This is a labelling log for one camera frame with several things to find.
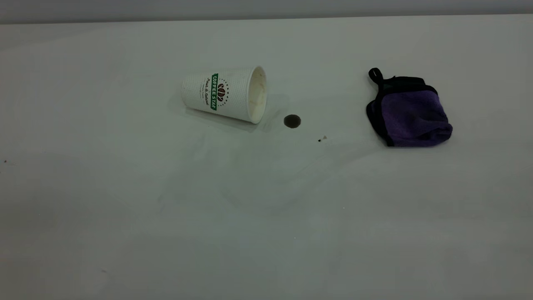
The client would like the white paper coffee cup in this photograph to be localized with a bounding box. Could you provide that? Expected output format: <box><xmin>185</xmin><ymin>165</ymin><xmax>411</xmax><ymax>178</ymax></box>
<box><xmin>181</xmin><ymin>65</ymin><xmax>268</xmax><ymax>125</ymax></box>

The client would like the purple cloth with black trim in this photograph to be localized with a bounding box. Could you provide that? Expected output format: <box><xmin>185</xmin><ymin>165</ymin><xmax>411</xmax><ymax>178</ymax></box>
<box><xmin>366</xmin><ymin>67</ymin><xmax>453</xmax><ymax>148</ymax></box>

